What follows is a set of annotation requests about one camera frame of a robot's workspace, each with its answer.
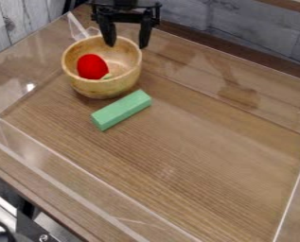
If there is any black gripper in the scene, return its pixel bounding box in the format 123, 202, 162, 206
90, 1, 162, 49

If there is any black metal mount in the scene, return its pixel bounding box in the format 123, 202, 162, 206
15, 211, 59, 242

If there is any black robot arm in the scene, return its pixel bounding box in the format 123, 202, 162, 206
89, 0, 162, 49

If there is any clear acrylic corner bracket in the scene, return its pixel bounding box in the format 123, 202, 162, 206
67, 11, 101, 42

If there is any clear acrylic tray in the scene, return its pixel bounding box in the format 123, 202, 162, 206
0, 60, 300, 242

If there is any red plush strawberry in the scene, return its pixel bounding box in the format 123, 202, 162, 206
77, 54, 111, 79

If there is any wooden bowl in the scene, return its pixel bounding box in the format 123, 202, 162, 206
61, 36, 142, 99

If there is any green rectangular block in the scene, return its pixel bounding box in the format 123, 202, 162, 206
90, 90, 152, 131

